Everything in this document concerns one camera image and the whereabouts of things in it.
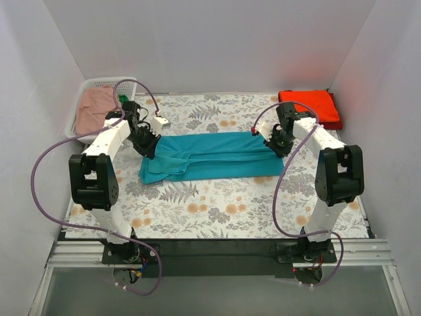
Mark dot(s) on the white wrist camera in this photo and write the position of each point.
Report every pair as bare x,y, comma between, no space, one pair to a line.
264,129
158,124

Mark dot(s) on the floral patterned table mat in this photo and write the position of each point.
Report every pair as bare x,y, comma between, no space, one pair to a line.
258,207

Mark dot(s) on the folded orange t-shirt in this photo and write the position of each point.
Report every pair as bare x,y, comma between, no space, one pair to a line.
309,106

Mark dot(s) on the white plastic laundry basket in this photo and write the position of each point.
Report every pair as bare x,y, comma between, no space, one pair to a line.
127,88

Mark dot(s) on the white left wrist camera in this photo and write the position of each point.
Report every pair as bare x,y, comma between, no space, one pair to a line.
158,124

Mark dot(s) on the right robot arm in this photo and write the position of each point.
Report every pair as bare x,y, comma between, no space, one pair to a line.
339,179

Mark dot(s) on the teal t-shirt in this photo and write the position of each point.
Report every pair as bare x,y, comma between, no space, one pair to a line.
210,156

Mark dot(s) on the green garment in basket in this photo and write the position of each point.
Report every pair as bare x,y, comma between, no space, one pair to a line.
123,98

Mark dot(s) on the aluminium frame rail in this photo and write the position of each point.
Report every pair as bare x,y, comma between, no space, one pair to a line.
89,253

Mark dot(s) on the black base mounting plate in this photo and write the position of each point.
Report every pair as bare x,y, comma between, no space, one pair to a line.
217,257

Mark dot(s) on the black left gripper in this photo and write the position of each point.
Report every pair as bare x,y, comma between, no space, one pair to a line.
146,142

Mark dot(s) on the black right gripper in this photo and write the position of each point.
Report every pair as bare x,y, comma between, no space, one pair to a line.
277,143

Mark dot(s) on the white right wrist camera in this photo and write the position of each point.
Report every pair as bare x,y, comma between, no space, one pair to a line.
264,129

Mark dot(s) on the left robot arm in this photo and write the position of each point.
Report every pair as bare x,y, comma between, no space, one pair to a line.
93,180

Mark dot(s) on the pink crumpled garment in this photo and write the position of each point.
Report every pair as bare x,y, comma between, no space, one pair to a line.
93,106

